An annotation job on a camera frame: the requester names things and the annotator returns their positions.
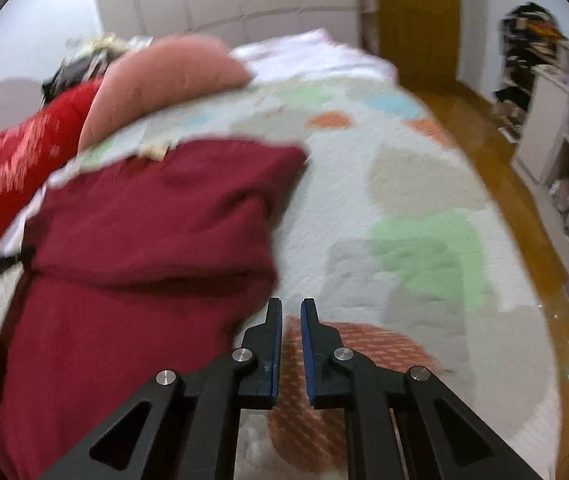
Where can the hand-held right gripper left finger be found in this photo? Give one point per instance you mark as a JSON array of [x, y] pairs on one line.
[[275, 355]]

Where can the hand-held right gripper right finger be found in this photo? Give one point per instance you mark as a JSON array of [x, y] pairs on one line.
[[306, 355]]

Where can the maroon knit garment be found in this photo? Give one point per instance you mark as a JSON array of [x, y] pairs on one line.
[[154, 260]]

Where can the pile of clothes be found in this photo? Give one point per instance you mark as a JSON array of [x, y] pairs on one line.
[[84, 60]]

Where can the rack with clothes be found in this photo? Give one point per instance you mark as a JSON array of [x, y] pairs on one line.
[[526, 60]]

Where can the red embroidered quilt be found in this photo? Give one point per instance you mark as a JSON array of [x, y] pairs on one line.
[[19, 160]]

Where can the heart print bedspread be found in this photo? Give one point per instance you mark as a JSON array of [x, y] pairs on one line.
[[364, 200]]

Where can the pink pillow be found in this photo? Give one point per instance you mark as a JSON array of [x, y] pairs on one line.
[[164, 77]]

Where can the pale pink bed sheet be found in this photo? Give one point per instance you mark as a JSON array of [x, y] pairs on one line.
[[314, 55]]

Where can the white shelf unit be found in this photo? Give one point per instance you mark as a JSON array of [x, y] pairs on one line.
[[544, 130]]

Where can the wooden door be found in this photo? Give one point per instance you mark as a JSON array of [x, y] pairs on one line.
[[417, 20]]

